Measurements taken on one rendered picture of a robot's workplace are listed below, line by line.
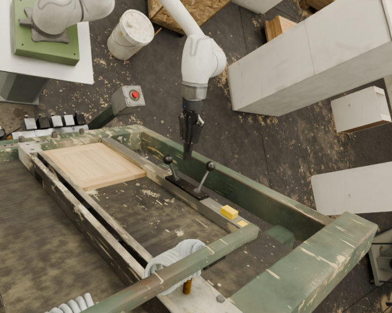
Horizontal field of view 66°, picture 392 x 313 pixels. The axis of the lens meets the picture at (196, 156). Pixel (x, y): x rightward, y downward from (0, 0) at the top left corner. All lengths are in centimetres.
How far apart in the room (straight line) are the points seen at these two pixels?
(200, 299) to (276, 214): 61
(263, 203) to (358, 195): 333
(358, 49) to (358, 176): 196
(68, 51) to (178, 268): 151
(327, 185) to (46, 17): 393
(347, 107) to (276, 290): 525
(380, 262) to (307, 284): 513
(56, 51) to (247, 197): 122
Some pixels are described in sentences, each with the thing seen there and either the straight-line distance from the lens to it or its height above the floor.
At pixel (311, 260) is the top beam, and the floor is 191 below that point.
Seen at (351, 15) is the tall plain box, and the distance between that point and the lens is 309.
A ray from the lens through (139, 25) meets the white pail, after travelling 281.
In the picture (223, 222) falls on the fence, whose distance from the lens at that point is 100.
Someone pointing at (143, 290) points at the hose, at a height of 196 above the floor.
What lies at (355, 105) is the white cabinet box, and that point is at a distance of 577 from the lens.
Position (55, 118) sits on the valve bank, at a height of 76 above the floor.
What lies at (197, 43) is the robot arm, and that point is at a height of 168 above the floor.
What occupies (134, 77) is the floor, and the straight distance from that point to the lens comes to 298.
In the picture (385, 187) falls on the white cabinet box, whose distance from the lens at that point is 433.
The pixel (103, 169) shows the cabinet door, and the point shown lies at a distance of 131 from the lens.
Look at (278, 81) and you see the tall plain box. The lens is 329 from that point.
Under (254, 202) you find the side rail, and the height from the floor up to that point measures 155.
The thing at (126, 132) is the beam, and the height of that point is 90.
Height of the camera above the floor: 232
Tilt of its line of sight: 49 degrees down
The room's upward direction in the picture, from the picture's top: 71 degrees clockwise
